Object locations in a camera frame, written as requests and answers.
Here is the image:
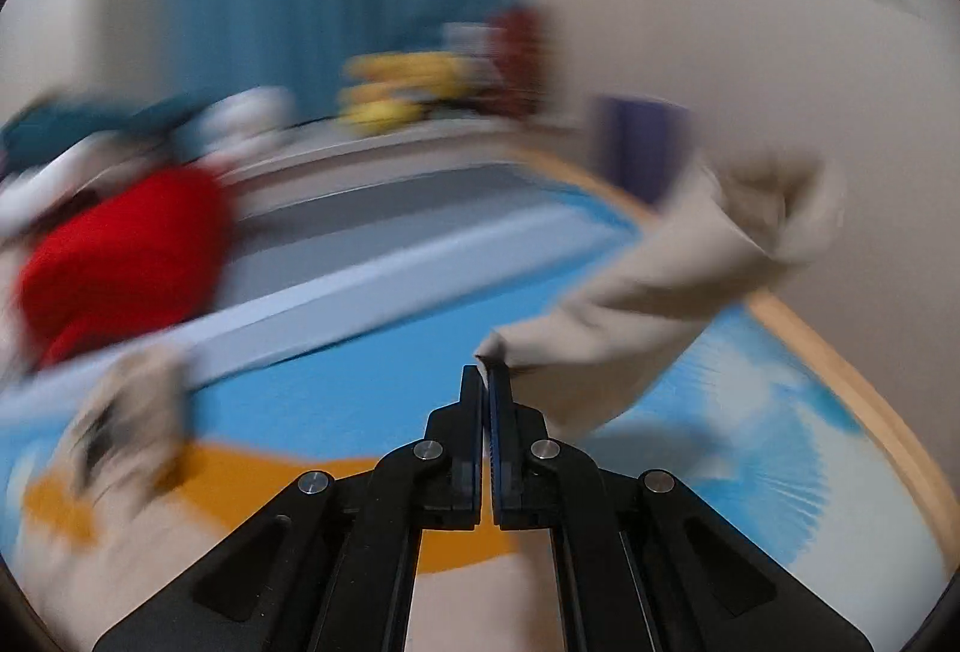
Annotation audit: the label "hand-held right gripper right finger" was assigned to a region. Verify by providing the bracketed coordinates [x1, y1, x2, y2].
[486, 363, 875, 652]

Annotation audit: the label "white headboard shelf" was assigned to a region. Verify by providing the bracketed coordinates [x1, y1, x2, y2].
[217, 119, 541, 189]

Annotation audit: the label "dark red plush toy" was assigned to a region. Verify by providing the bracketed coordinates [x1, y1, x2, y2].
[486, 7, 550, 117]

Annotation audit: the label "blue orange printed bedsheet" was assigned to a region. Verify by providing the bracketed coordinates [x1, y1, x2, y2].
[0, 164, 947, 623]

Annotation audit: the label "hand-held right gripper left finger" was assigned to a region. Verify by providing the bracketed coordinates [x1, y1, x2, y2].
[94, 365, 485, 652]

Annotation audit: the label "beige collared shirt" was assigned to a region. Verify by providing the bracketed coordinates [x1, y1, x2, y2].
[0, 152, 845, 652]

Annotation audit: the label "yellow plush toy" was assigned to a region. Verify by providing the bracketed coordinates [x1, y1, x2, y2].
[337, 97, 430, 137]
[345, 50, 482, 99]

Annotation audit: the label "cream folded towels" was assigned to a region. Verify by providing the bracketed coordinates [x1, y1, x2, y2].
[0, 85, 297, 233]

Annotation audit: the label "red folded blanket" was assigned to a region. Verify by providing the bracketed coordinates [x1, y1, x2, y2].
[15, 164, 235, 369]

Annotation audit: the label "purple box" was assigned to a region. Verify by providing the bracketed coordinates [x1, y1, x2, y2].
[592, 95, 695, 207]

